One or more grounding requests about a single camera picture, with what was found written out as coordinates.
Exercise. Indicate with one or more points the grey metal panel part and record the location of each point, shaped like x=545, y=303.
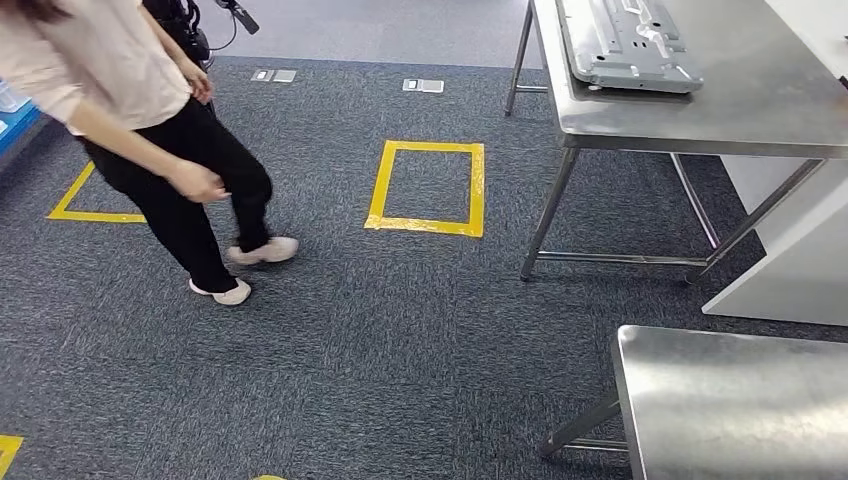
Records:
x=629, y=60

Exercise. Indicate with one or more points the stainless steel workbench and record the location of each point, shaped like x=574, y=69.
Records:
x=748, y=99
x=729, y=397

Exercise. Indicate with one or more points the yellow floor tape square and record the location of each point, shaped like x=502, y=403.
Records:
x=99, y=216
x=424, y=227
x=8, y=454
x=268, y=478

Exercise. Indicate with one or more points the metal floor socket plate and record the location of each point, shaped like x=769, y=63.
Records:
x=285, y=76
x=424, y=85
x=262, y=75

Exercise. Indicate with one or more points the black equipment stand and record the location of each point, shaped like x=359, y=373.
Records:
x=179, y=30

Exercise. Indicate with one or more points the person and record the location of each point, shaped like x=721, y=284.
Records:
x=119, y=73

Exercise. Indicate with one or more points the white cabinet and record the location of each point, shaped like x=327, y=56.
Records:
x=795, y=265

